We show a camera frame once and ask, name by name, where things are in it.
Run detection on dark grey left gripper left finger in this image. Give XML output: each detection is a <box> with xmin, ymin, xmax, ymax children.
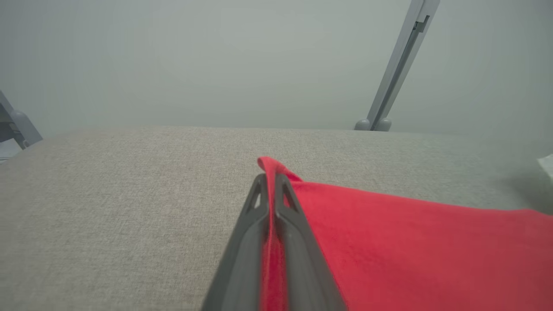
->
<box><xmin>201</xmin><ymin>173</ymin><xmax>271</xmax><ymax>311</ymax></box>

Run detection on red shorts with white stripes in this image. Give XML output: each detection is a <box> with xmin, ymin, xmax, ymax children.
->
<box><xmin>537</xmin><ymin>153</ymin><xmax>553</xmax><ymax>182</ymax></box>

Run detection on grey metal partition post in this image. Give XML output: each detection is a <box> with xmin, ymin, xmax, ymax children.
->
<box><xmin>354</xmin><ymin>0</ymin><xmax>442</xmax><ymax>132</ymax></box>

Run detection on grey fabric sofa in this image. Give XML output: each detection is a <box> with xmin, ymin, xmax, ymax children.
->
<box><xmin>0</xmin><ymin>125</ymin><xmax>553</xmax><ymax>311</ymax></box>

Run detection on red and white shirt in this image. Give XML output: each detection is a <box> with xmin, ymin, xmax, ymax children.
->
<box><xmin>257</xmin><ymin>156</ymin><xmax>553</xmax><ymax>311</ymax></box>

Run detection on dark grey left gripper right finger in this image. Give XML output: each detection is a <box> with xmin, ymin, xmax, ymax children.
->
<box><xmin>274</xmin><ymin>173</ymin><xmax>346</xmax><ymax>311</ymax></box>

